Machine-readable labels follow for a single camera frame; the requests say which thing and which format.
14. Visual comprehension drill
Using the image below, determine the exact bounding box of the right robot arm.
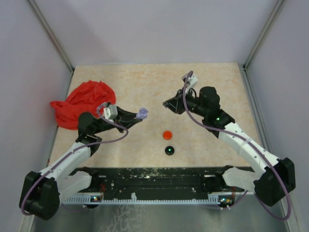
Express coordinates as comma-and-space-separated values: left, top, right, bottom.
163, 87, 295, 206

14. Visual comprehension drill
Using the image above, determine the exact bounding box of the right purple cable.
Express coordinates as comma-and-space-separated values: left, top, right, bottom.
182, 70, 293, 221

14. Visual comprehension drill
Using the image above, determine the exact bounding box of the right aluminium frame post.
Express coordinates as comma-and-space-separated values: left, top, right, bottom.
242, 0, 285, 70

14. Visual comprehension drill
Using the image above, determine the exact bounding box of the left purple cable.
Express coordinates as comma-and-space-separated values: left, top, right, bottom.
20, 102, 128, 216

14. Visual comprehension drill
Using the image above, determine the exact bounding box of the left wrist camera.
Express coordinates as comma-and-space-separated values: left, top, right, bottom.
103, 102, 118, 121

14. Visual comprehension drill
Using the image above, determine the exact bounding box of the aluminium frame post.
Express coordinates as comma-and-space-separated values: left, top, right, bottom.
242, 0, 285, 70
26, 0, 74, 72

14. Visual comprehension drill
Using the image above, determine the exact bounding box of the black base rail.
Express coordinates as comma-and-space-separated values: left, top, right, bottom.
81, 167, 243, 200

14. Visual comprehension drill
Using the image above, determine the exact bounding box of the purple cable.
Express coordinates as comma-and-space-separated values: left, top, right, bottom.
20, 102, 128, 216
182, 70, 293, 221

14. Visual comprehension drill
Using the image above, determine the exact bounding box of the left aluminium frame post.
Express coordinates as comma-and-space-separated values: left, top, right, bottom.
26, 0, 74, 72

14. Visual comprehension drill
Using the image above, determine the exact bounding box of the orange earbud charging case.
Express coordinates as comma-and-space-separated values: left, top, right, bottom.
163, 130, 172, 140

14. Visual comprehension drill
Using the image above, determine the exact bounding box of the red cloth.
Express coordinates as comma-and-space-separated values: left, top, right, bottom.
50, 80, 116, 130

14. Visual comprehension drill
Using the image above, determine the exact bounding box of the white cable duct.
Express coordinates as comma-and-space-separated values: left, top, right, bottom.
63, 193, 233, 205

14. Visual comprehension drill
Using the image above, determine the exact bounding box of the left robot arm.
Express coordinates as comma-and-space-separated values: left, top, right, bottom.
19, 102, 148, 220

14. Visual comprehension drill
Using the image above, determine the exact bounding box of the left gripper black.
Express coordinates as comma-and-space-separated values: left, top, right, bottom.
93, 106, 142, 134

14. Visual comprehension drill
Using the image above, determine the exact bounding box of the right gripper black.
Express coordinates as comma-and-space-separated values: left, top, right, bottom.
164, 86, 208, 118

